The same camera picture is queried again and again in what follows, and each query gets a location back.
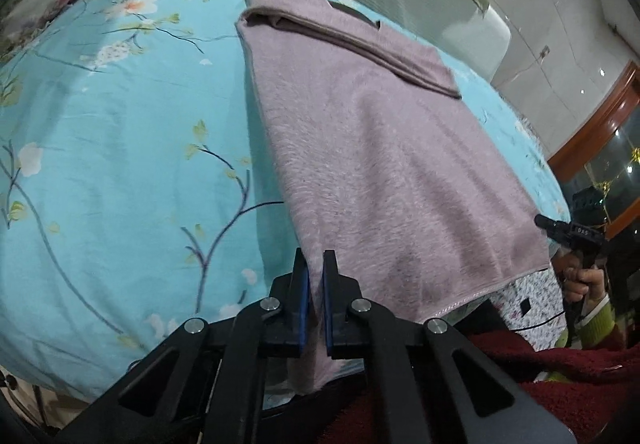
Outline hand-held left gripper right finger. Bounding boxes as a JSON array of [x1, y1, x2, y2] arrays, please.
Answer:
[[322, 249, 577, 444]]

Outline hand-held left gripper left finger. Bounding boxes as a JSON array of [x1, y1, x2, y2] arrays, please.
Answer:
[[52, 247, 309, 444]]

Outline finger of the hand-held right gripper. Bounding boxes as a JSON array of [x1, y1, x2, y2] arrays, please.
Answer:
[[534, 214, 568, 245]]

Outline mauve pink towel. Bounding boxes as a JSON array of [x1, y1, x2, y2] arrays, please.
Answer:
[[235, 0, 553, 397]]

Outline person's right forearm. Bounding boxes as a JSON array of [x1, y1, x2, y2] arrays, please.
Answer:
[[565, 293, 632, 351]]

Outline person's right hand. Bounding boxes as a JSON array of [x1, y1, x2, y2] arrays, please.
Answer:
[[559, 264, 610, 309]]

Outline white dotted cloth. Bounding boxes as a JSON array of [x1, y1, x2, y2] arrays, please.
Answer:
[[492, 268, 569, 351]]

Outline wooden curved cabinet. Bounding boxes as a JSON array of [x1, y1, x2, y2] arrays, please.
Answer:
[[547, 59, 640, 245]]

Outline dark red fleece clothing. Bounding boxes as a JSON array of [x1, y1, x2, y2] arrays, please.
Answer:
[[345, 328, 640, 444]]

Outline white mattress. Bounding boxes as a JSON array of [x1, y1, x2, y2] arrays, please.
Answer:
[[440, 0, 512, 88]]

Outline blue floral bedsheet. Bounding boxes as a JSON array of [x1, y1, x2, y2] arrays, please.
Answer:
[[0, 0, 573, 406]]

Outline black cable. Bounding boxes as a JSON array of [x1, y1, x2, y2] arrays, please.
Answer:
[[507, 297, 571, 332]]

